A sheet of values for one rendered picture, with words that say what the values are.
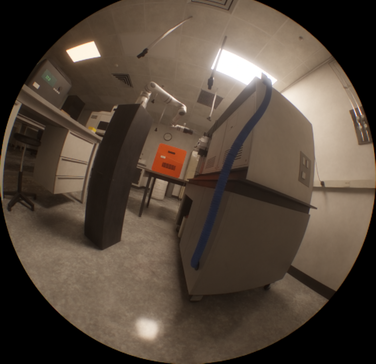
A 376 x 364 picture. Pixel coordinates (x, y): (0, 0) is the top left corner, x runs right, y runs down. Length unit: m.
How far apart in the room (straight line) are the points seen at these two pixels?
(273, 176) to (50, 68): 1.58
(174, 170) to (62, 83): 1.71
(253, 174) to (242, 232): 0.25
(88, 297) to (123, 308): 0.18
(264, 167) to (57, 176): 1.56
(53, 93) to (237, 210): 1.42
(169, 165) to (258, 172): 1.41
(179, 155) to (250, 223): 1.47
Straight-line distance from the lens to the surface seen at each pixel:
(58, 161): 1.35
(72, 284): 0.82
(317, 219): 1.52
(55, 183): 1.39
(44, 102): 1.10
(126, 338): 0.68
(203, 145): 1.50
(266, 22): 2.19
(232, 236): 0.54
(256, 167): 0.57
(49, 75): 1.20
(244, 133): 0.51
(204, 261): 0.57
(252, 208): 0.55
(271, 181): 0.64
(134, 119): 0.88
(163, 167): 1.78
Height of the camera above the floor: 0.66
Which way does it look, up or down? 4 degrees up
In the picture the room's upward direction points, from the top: 16 degrees clockwise
